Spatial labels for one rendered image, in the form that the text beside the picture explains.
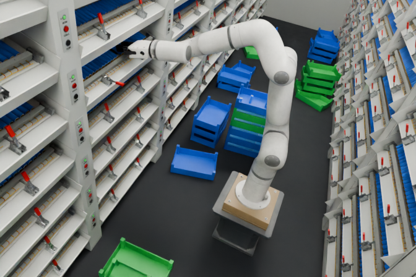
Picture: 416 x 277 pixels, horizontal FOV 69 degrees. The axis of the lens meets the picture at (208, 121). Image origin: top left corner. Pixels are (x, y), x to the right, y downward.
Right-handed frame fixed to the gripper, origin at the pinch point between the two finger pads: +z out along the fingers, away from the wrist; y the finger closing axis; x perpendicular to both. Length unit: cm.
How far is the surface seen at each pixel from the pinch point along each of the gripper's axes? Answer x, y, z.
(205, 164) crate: -102, 40, -18
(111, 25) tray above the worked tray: 13.6, -11.6, -5.5
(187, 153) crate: -98, 43, -3
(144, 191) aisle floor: -97, 1, 8
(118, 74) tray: -7.5, -11.6, -3.6
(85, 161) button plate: -33, -40, 0
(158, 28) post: 0.2, 25.1, -4.7
